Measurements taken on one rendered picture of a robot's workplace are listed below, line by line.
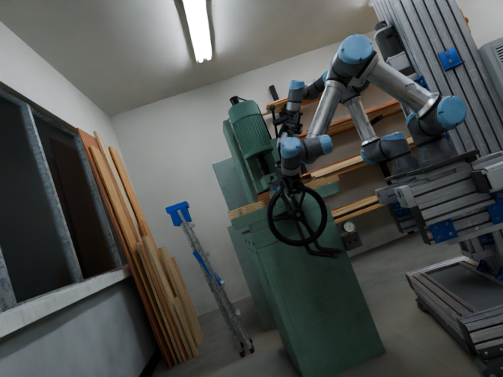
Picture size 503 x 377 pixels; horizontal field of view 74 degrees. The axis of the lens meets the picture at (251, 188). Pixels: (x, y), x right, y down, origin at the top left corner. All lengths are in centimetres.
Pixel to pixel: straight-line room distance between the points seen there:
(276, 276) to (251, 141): 74
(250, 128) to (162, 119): 268
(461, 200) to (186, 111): 353
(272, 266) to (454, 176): 91
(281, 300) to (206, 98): 322
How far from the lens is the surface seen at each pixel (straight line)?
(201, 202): 418
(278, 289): 175
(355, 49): 138
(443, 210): 154
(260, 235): 171
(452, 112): 144
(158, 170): 431
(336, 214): 384
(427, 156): 156
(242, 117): 190
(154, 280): 283
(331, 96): 146
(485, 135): 183
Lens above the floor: 86
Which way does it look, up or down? 5 degrees up
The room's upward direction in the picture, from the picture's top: 20 degrees counter-clockwise
